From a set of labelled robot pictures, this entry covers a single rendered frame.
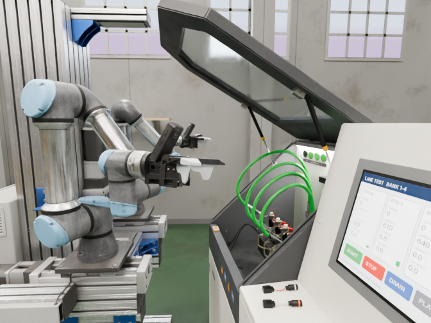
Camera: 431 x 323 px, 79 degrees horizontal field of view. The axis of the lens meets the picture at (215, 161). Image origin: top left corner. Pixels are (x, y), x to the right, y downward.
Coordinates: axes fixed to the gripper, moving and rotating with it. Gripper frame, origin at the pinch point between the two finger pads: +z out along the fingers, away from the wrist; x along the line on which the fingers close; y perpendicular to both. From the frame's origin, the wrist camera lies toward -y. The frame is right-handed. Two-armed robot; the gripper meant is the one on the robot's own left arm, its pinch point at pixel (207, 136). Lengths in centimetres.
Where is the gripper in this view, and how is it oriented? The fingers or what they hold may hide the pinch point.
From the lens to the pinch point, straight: 186.6
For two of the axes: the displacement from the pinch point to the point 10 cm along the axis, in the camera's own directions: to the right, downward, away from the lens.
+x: 4.7, 2.6, -8.4
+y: -0.7, 9.6, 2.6
